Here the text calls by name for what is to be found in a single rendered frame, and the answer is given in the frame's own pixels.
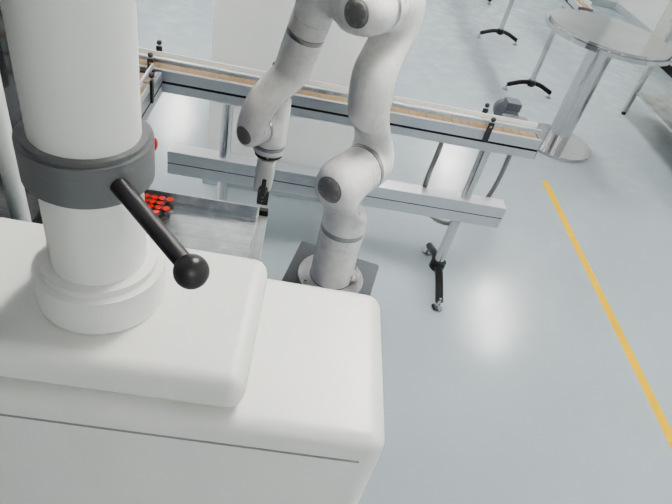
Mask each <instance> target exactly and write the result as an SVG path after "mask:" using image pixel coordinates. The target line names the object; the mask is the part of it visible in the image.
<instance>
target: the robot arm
mask: <svg viewBox="0 0 672 504"><path fill-rule="evenodd" d="M425 7H426V0H296V1H295V4H294V7H293V10H292V13H291V16H290V19H289V22H288V24H287V27H286V30H285V33H284V36H283V39H282V42H281V46H280V49H279V52H278V55H277V58H276V60H275V63H274V65H273V66H272V67H271V68H270V69H269V70H268V71H267V72H266V73H265V74H264V75H263V76H262V77H261V78H260V79H259V80H258V81H257V83H256V84H255V85H254V86H253V87H252V89H251V90H250V92H249V93H248V95H247V97H246V99H245V101H244V103H243V106H242V108H241V111H240V114H239V117H238V121H237V126H236V135H237V138H238V140H239V142H240V143H241V144H242V145H244V146H246V147H253V149H254V151H255V155H256V156H257V157H258V158H257V164H256V172H255V180H254V187H253V188H254V190H255V189H256V190H258V188H259V190H258V194H257V202H256V203H257V204H260V205H267V204H268V198H269V191H270V190H271V187H272V183H273V179H274V175H275V170H276V164H277V160H279V159H280V158H281V157H282V155H283V154H284V151H285V145H286V138H287V131H288V124H289V118H290V111H291V104H292V101H291V99H290V97H291V96H292V95H294V94H295V93H296V92H297V91H299V90H300V89H301V88H302V87H303V86H304V85H305V83H306V82H307V80H308V78H309V76H310V74H311V71H312V69H313V67H314V64H315V62H316V60H317V57H318V55H319V52H320V50H321V48H322V45H323V43H324V40H325V38H326V36H327V33H328V31H329V28H330V26H331V23H332V21H333V20H334V21H335V22H336V23H337V25H338V26H339V27H340V28H341V29H342V30H343V31H345V32H346V33H349V34H352V35H355V36H361V37H368V39H367V41H366V43H365V44H364V46H363V48H362V50H361V52H360V54H359V55H358V57H357V59H356V61H355V64H354V66H353V70H352V74H351V79H350V86H349V93H348V104H347V111H348V117H349V121H350V123H351V124H352V125H353V126H354V131H355V136H354V140H353V143H352V145H351V147H350V148H349V149H347V150H345V151H343V152H342V153H340V154H338V155H336V156H335V157H333V158H332V159H330V160H329V161H327V162H326V163H325V164H324V165H323V166H322V167H321V169H320V170H319V172H318V174H317V176H316V180H315V185H314V189H315V193H316V195H317V197H318V199H319V200H320V201H321V203H322V205H323V210H324V211H323V216H322V220H321V225H320V229H319V234H318V238H317V243H316V247H315V252H314V255H311V256H309V257H307V258H305V259H304V260H303V261H302V262H301V264H300V265H299V268H298V274H297V276H298V280H299V283H300V284H303V285H309V286H315V287H321V288H327V289H333V290H339V291H346V292H352V293H359V292H360V290H361V288H362V285H363V277H362V274H361V272H360V270H359V269H358V267H357V266H356V262H357V258H358V255H359V251H360V248H361V244H362V241H363V238H364V234H365V231H366V227H367V223H368V215H367V212H366V210H365V208H364V206H363V205H362V204H361V202H362V200H363V199H364V197H365V196H366V195H368V194H369V193H371V192H372V191H373V190H375V189H376V188H378V187H379V186H380V185H382V184H383V183H384V182H385V181H386V180H387V179H388V177H389V176H390V174H391V172H392V169H393V165H394V147H393V141H392V135H391V130H390V110H391V105H392V100H393V95H394V90H395V85H396V81H397V78H398V74H399V72H400V69H401V66H402V64H403V62H404V59H405V57H406V55H407V54H408V52H409V50H410V48H411V46H412V44H413V42H414V40H415V38H416V36H417V34H418V32H419V30H420V27H421V24H422V21H423V18H424V13H425Z"/></svg>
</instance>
